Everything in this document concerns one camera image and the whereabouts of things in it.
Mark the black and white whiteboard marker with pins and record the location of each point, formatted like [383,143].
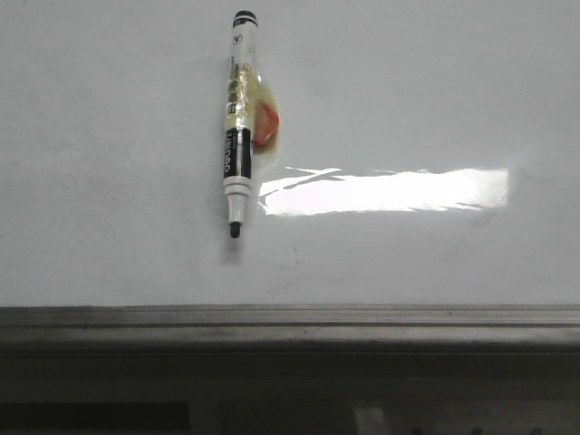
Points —
[251,122]

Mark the white whiteboard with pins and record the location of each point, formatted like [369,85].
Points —
[427,153]

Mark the grey aluminium whiteboard frame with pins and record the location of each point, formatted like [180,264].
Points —
[289,328]

